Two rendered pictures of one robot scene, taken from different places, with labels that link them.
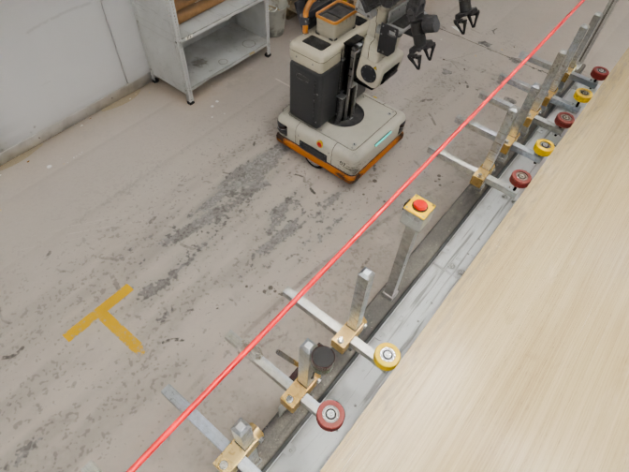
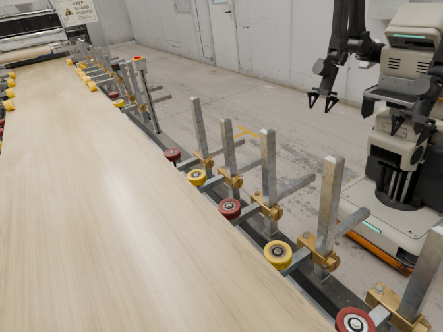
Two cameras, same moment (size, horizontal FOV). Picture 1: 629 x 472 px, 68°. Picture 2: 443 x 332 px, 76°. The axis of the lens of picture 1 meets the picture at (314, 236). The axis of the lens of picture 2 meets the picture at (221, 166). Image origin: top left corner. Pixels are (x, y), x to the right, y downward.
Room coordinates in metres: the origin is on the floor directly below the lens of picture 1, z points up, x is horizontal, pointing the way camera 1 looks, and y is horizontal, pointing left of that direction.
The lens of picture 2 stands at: (2.12, -1.80, 1.56)
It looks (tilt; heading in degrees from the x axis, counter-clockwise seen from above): 33 degrees down; 117
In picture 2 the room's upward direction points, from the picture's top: 8 degrees counter-clockwise
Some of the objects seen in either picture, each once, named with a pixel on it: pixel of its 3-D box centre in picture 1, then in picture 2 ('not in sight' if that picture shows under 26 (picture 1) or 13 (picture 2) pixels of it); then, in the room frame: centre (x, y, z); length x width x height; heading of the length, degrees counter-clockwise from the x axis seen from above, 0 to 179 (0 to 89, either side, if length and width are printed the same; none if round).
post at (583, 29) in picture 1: (561, 70); (326, 226); (2.11, -1.17, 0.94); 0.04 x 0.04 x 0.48; 54
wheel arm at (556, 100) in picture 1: (537, 93); (324, 241); (2.11, -1.11, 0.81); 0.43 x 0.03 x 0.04; 54
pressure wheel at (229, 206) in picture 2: (561, 125); (230, 216); (1.79, -1.12, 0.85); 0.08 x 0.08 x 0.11
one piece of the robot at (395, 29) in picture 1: (400, 25); (396, 103); (2.34, -0.37, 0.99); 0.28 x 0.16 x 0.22; 144
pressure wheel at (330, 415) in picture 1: (329, 419); (115, 99); (0.38, -0.08, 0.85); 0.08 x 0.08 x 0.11
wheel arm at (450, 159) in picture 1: (471, 170); (209, 155); (1.50, -0.67, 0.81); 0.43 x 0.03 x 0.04; 54
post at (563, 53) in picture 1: (540, 96); (269, 189); (1.91, -1.03, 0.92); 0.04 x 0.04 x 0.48; 54
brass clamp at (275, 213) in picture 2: (531, 114); (266, 205); (1.89, -1.01, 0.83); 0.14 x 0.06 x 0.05; 144
